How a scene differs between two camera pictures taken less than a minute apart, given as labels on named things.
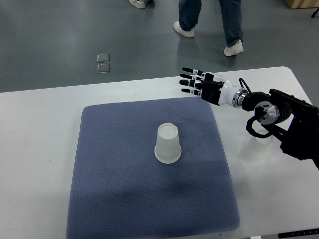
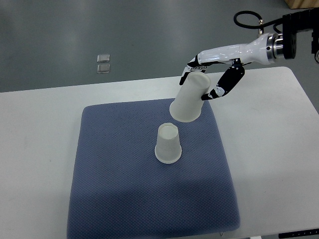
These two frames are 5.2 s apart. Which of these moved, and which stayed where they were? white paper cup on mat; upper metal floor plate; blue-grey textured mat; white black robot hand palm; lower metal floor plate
Moved: white black robot hand palm
Stayed: lower metal floor plate; upper metal floor plate; blue-grey textured mat; white paper cup on mat
